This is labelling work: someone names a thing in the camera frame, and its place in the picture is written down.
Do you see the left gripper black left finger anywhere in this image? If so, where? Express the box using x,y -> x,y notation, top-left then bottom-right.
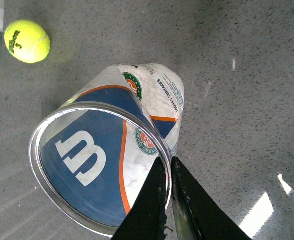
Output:
112,157 -> 167,240

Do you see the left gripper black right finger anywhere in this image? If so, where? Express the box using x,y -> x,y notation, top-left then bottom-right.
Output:
171,157 -> 250,240

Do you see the clear Wilson tennis ball can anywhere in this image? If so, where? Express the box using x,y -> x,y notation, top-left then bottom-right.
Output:
29,63 -> 184,237

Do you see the far Wilson tennis ball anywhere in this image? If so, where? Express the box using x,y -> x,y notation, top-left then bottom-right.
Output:
4,20 -> 51,64

